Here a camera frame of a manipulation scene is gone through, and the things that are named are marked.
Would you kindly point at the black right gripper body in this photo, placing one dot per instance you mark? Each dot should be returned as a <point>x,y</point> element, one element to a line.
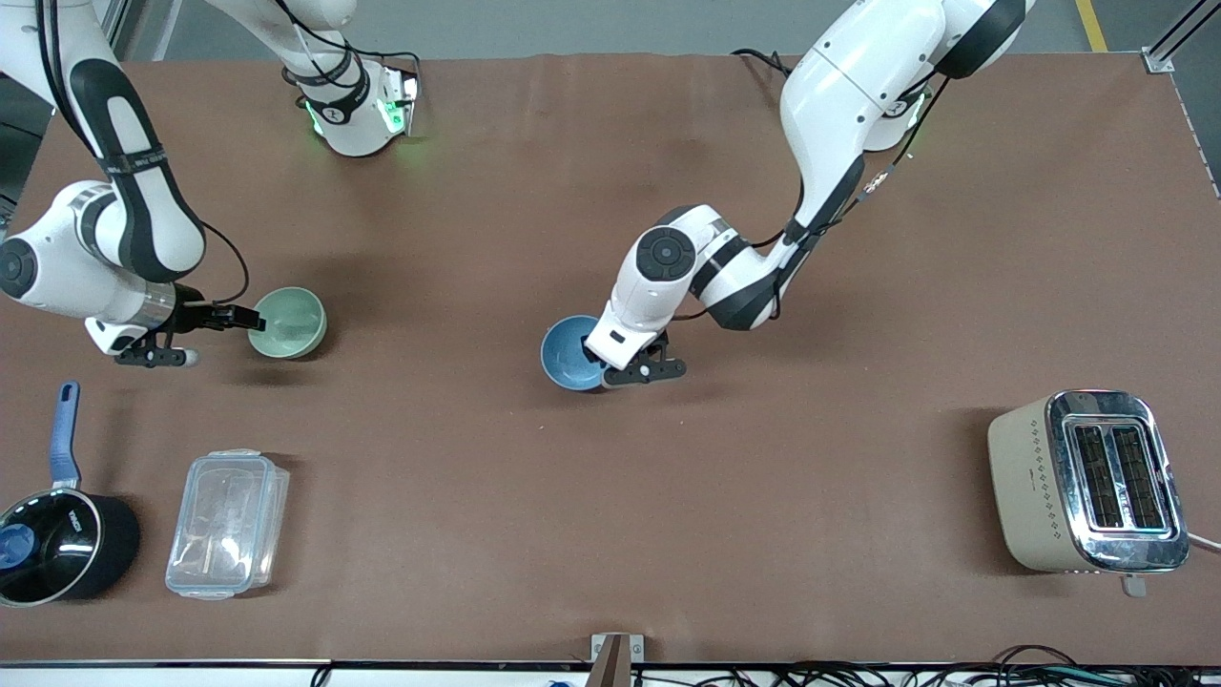
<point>194,316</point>

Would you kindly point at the blue bowl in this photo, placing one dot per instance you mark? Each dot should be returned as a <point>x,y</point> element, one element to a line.
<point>565,355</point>

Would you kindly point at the green bowl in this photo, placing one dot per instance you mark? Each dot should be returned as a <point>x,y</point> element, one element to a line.
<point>291,324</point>

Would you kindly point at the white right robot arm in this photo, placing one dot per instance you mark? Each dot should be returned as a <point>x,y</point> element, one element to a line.
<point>143,191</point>

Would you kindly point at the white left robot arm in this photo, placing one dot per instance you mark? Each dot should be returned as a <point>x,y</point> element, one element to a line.
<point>839,86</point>

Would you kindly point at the brown table mat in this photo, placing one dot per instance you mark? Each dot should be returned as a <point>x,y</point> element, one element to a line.
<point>610,496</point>

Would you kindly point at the clear plastic food container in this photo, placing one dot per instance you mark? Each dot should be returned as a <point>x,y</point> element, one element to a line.
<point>224,525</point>

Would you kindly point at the glass lid with blue knob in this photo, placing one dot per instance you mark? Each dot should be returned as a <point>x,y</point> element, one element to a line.
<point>48,544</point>

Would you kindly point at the beige chrome toaster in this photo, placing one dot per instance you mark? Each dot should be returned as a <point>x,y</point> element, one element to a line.
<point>1040,487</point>

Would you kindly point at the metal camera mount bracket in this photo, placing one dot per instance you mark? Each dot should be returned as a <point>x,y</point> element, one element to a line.
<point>615,658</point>

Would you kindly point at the aluminium frame profile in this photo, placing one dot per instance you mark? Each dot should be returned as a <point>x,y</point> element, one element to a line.
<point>1178,38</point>
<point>114,19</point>

